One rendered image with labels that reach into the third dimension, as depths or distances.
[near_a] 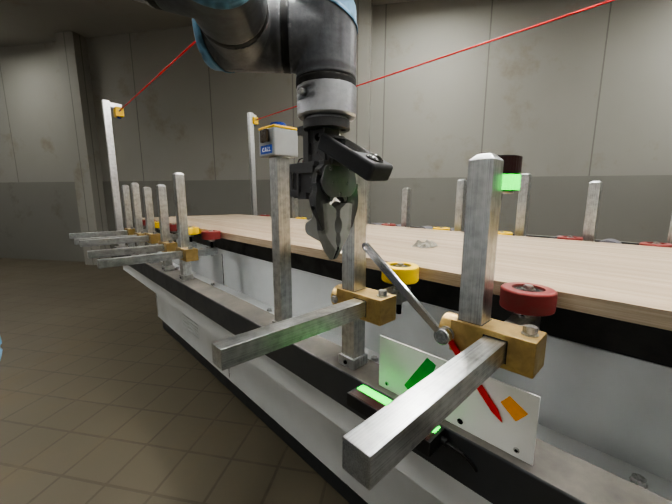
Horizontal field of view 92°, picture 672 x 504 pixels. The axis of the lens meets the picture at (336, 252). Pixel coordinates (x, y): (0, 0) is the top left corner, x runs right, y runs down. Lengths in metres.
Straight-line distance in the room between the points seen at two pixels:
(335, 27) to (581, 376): 0.69
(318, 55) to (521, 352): 0.48
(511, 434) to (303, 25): 0.62
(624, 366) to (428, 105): 4.04
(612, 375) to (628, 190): 4.40
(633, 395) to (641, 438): 0.07
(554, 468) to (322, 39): 0.65
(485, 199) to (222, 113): 4.81
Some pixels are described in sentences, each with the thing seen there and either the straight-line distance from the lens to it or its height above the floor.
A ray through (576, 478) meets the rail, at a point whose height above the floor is 0.70.
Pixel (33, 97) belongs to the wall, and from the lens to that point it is 7.32.
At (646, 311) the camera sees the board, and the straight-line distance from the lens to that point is 0.64.
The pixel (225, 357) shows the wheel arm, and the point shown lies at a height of 0.84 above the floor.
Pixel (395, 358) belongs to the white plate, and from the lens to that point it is 0.61.
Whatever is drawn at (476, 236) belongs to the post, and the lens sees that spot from 0.49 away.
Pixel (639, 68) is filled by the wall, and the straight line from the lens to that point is 5.22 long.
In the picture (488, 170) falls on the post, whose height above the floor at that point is 1.09.
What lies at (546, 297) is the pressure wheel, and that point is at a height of 0.90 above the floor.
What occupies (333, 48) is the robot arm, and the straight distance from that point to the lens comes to 0.52.
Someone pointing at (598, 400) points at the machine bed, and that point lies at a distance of 0.76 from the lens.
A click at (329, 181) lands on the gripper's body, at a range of 0.48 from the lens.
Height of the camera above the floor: 1.05
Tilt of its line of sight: 10 degrees down
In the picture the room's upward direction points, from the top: straight up
